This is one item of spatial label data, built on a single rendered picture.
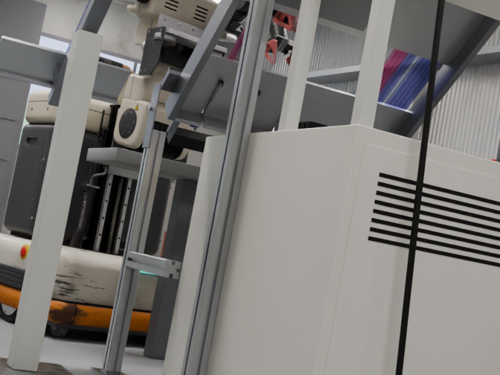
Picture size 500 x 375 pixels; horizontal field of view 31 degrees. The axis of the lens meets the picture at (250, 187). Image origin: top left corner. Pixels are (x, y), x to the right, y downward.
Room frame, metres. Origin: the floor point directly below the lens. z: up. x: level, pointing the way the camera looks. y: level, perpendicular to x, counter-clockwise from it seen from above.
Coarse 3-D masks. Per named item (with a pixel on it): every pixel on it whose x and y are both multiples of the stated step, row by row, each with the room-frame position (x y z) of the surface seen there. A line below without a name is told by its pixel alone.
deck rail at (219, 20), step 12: (228, 0) 2.14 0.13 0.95; (240, 0) 2.13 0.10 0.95; (216, 12) 2.20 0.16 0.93; (228, 12) 2.15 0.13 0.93; (216, 24) 2.19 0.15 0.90; (204, 36) 2.24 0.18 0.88; (216, 36) 2.20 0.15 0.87; (204, 48) 2.23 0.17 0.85; (192, 60) 2.29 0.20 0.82; (204, 60) 2.25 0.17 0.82; (192, 72) 2.28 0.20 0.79; (180, 84) 2.34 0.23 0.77; (192, 84) 2.30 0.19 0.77; (180, 96) 2.32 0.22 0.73; (168, 108) 2.38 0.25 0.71; (180, 108) 2.36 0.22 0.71
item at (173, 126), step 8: (168, 128) 2.42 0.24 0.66; (176, 128) 2.41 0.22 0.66; (168, 136) 2.46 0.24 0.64; (176, 136) 2.44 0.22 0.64; (184, 136) 2.44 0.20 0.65; (192, 136) 2.46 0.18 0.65; (200, 136) 2.48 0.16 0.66; (208, 136) 2.49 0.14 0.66; (176, 144) 2.46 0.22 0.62; (184, 144) 2.47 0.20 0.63; (192, 144) 2.47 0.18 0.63; (200, 144) 2.48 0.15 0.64
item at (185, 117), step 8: (184, 112) 2.41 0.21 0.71; (192, 112) 2.43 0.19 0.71; (176, 120) 2.39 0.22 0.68; (184, 120) 2.39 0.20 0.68; (192, 120) 2.40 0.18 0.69; (200, 120) 2.42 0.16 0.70; (208, 120) 2.44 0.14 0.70; (216, 120) 2.45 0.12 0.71; (208, 128) 2.43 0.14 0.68; (216, 128) 2.43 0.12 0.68; (224, 128) 2.45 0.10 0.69
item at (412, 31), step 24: (288, 0) 2.15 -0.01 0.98; (336, 0) 2.18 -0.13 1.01; (360, 0) 2.19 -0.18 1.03; (408, 0) 2.26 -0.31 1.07; (432, 0) 2.27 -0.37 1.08; (336, 24) 2.28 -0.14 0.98; (360, 24) 2.24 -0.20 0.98; (408, 24) 2.32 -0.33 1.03; (432, 24) 2.33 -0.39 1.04; (456, 24) 2.35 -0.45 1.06; (480, 24) 2.36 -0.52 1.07; (408, 48) 2.38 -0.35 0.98; (456, 48) 2.41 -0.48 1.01
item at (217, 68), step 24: (216, 72) 2.34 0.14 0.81; (264, 72) 2.36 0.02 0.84; (192, 96) 2.38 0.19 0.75; (216, 96) 2.40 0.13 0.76; (264, 96) 2.43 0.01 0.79; (312, 96) 2.46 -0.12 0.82; (336, 96) 2.47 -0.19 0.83; (264, 120) 2.49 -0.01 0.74; (312, 120) 2.53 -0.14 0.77; (336, 120) 2.54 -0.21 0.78; (384, 120) 2.57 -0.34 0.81
